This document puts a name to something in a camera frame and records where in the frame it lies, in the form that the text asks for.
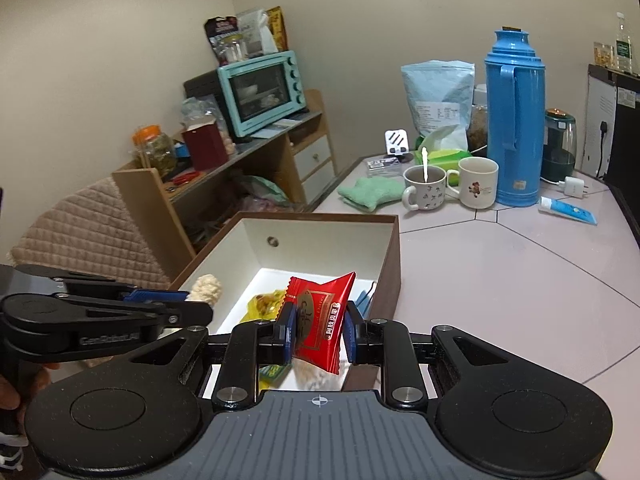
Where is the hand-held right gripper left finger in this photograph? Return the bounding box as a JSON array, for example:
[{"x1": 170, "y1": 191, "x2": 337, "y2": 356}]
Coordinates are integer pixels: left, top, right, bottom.
[{"x1": 112, "y1": 302, "x2": 297, "y2": 412}]

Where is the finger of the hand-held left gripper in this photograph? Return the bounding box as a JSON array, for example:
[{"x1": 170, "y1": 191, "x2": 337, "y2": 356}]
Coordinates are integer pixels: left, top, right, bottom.
[
  {"x1": 0, "y1": 292, "x2": 214, "y2": 363},
  {"x1": 50, "y1": 277, "x2": 193, "y2": 306}
]

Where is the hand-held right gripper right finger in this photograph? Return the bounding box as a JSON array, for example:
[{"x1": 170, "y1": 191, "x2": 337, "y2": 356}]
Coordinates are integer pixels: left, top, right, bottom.
[{"x1": 344, "y1": 301, "x2": 531, "y2": 411}]

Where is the red gold-label snack packet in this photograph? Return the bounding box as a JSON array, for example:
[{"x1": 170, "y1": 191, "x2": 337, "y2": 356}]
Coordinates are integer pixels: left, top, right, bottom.
[{"x1": 282, "y1": 271, "x2": 357, "y2": 375}]

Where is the blue binder clip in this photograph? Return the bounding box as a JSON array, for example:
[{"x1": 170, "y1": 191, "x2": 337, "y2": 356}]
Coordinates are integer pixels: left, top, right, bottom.
[{"x1": 354, "y1": 281, "x2": 379, "y2": 313}]

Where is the yellow snack packet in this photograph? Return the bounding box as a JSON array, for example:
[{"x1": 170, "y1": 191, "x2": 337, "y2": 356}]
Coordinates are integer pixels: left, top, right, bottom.
[{"x1": 240, "y1": 289, "x2": 287, "y2": 323}]

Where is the round rice cracker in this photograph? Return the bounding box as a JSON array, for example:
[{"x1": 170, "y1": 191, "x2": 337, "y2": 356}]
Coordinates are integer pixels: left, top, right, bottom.
[{"x1": 191, "y1": 274, "x2": 222, "y2": 308}]

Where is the brown storage box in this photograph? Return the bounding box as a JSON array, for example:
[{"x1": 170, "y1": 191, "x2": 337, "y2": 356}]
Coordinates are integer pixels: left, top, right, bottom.
[{"x1": 167, "y1": 211, "x2": 402, "y2": 396}]

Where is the person's left hand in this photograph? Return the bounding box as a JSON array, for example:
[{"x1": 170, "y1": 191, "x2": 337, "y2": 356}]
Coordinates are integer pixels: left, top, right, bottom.
[{"x1": 0, "y1": 360, "x2": 61, "y2": 413}]

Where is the beige quilted cover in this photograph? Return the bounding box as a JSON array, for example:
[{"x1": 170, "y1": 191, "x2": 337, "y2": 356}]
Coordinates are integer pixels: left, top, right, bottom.
[{"x1": 9, "y1": 177, "x2": 171, "y2": 291}]

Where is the wooden shelf unit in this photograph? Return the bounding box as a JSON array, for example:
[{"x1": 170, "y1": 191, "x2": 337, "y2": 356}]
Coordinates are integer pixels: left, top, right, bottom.
[{"x1": 111, "y1": 89, "x2": 337, "y2": 266}]

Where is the green cloth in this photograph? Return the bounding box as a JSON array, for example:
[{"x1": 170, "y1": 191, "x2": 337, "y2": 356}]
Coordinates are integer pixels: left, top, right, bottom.
[{"x1": 336, "y1": 176, "x2": 407, "y2": 213}]

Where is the green plastic bag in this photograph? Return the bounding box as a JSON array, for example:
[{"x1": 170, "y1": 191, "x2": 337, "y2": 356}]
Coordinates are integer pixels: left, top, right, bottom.
[{"x1": 235, "y1": 175, "x2": 293, "y2": 209}]

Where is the orange-lid glass jar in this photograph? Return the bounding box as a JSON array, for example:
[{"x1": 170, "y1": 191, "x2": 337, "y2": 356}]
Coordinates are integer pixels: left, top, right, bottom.
[{"x1": 131, "y1": 125, "x2": 178, "y2": 173}]

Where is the white patterned mug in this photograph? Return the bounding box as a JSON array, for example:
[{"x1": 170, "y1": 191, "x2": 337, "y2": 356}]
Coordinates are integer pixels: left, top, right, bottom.
[{"x1": 401, "y1": 165, "x2": 448, "y2": 212}]

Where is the dark red box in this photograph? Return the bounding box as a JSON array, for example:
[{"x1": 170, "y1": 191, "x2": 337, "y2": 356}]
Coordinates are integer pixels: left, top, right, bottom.
[{"x1": 181, "y1": 122, "x2": 230, "y2": 171}]

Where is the small dark packet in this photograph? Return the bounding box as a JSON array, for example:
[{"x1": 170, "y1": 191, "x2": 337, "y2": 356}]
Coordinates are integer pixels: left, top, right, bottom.
[{"x1": 366, "y1": 156, "x2": 402, "y2": 177}]

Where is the clear plastic bag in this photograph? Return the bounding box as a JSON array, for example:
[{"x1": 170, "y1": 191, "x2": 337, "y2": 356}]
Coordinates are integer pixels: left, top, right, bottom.
[{"x1": 180, "y1": 96, "x2": 237, "y2": 156}]

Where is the white cartoon mug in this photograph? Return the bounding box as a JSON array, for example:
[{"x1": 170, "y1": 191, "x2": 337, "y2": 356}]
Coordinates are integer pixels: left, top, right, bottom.
[{"x1": 446, "y1": 156, "x2": 499, "y2": 209}]

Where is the white phone stand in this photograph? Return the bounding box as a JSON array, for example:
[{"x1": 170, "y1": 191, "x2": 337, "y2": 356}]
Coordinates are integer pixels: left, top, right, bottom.
[{"x1": 384, "y1": 129, "x2": 413, "y2": 157}]

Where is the green tissue pack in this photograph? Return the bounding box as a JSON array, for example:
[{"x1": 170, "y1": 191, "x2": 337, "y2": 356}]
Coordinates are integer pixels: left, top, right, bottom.
[{"x1": 414, "y1": 124, "x2": 471, "y2": 171}]

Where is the teal toaster oven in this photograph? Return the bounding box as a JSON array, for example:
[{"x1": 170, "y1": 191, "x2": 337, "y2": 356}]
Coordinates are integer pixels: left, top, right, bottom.
[{"x1": 216, "y1": 50, "x2": 307, "y2": 138}]

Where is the brown-filled glass jar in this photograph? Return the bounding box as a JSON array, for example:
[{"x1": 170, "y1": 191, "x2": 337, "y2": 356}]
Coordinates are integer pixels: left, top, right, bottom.
[{"x1": 467, "y1": 84, "x2": 491, "y2": 153}]

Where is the blue toothpaste tube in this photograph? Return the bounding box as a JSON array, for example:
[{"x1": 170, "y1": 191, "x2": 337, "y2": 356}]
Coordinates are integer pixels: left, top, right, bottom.
[{"x1": 539, "y1": 196, "x2": 599, "y2": 226}]

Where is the light blue bag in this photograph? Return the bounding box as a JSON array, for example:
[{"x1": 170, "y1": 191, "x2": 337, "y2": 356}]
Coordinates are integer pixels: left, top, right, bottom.
[{"x1": 401, "y1": 61, "x2": 476, "y2": 148}]

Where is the clear glass jar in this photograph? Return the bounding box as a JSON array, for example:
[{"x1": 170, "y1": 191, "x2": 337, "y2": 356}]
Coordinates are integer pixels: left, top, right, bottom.
[{"x1": 220, "y1": 35, "x2": 249, "y2": 63}]

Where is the blue thermos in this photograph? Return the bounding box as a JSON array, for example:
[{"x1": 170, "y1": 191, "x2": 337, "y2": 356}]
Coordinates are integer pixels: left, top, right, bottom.
[{"x1": 483, "y1": 26, "x2": 547, "y2": 207}]

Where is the white charger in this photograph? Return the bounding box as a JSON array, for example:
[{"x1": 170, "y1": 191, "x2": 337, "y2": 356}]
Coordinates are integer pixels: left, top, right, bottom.
[{"x1": 557, "y1": 176, "x2": 590, "y2": 198}]

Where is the dark green appliance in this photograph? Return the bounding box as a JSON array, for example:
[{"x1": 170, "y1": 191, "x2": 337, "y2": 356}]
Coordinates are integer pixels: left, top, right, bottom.
[{"x1": 542, "y1": 107, "x2": 578, "y2": 186}]

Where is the dark snack bag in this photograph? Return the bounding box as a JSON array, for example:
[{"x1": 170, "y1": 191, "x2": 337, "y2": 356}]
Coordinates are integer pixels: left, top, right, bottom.
[{"x1": 203, "y1": 16, "x2": 241, "y2": 53}]

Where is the white bag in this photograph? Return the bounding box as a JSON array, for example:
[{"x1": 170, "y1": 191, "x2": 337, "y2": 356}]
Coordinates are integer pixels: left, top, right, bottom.
[{"x1": 235, "y1": 8, "x2": 278, "y2": 56}]

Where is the yellow brown bag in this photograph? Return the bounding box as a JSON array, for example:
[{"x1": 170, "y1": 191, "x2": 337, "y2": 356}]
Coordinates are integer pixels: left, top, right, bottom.
[{"x1": 265, "y1": 7, "x2": 290, "y2": 51}]

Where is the small yellow jar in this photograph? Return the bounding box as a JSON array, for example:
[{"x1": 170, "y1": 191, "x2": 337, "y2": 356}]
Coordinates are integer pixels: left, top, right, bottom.
[{"x1": 593, "y1": 41, "x2": 616, "y2": 68}]

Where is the clear plastic bottle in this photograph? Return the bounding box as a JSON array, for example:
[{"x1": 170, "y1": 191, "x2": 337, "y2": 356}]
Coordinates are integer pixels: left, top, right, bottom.
[{"x1": 612, "y1": 11, "x2": 632, "y2": 75}]

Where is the black power cable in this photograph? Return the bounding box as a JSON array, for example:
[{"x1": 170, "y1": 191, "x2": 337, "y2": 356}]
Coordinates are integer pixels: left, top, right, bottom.
[{"x1": 595, "y1": 120, "x2": 610, "y2": 179}]

